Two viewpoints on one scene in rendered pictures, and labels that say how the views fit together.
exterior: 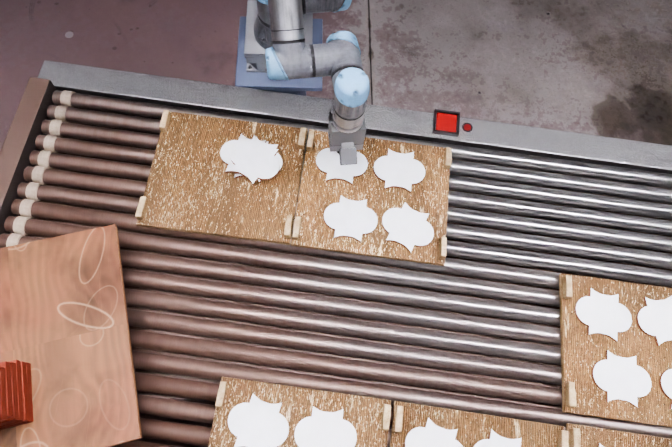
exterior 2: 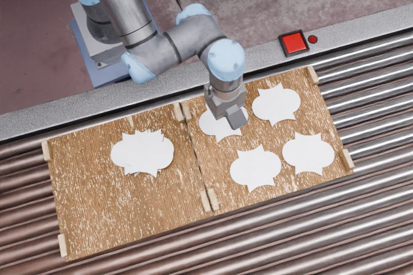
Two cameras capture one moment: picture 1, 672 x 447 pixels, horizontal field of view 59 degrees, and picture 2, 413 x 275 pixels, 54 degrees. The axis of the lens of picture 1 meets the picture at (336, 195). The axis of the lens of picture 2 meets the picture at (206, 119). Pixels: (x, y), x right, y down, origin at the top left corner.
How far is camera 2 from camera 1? 0.54 m
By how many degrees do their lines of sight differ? 7
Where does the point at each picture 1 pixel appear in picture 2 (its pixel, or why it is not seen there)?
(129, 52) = not seen: outside the picture
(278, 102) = (141, 87)
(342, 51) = (200, 27)
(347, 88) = (225, 65)
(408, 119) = (260, 53)
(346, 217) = (251, 168)
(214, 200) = (126, 206)
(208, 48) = (48, 50)
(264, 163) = (157, 152)
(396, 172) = (275, 107)
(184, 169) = (86, 189)
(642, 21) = not seen: outside the picture
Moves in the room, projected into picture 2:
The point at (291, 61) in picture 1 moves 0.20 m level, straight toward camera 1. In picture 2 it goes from (153, 59) to (196, 143)
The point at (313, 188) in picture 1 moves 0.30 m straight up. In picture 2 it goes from (209, 154) to (208, 120)
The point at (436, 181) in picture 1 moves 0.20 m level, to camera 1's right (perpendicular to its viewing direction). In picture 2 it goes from (311, 100) to (374, 82)
